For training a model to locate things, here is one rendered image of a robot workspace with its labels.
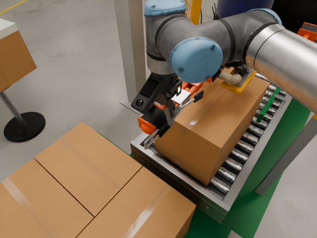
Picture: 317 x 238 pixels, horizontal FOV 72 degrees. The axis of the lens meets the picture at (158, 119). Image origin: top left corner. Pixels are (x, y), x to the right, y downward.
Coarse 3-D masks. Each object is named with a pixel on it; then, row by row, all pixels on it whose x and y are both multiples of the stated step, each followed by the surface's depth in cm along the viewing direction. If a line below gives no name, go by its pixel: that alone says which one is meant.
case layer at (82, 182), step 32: (32, 160) 141; (64, 160) 141; (96, 160) 141; (128, 160) 141; (0, 192) 127; (32, 192) 127; (64, 192) 127; (96, 192) 127; (128, 192) 127; (160, 192) 127; (0, 224) 116; (32, 224) 116; (64, 224) 116; (96, 224) 116; (128, 224) 116; (160, 224) 116
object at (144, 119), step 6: (150, 108) 74; (156, 108) 74; (162, 108) 74; (144, 114) 72; (150, 114) 72; (156, 114) 72; (162, 114) 72; (138, 120) 72; (144, 120) 71; (150, 120) 71; (156, 120) 71; (162, 120) 71; (150, 126) 70; (156, 126) 69
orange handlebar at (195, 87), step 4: (304, 36) 104; (308, 36) 104; (184, 84) 84; (188, 84) 85; (192, 84) 83; (196, 84) 83; (200, 84) 84; (184, 88) 84; (192, 88) 82; (196, 88) 83; (192, 92) 81; (176, 104) 77; (144, 128) 70; (148, 128) 70; (144, 132) 71; (148, 132) 70; (152, 132) 70
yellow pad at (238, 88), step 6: (234, 72) 106; (240, 72) 102; (246, 72) 106; (252, 72) 107; (246, 78) 103; (222, 84) 102; (228, 84) 101; (240, 84) 101; (246, 84) 101; (234, 90) 100; (240, 90) 99
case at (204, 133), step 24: (192, 96) 122; (216, 96) 122; (240, 96) 122; (192, 120) 110; (216, 120) 110; (240, 120) 110; (168, 144) 129; (192, 144) 112; (216, 144) 101; (192, 168) 127; (216, 168) 122
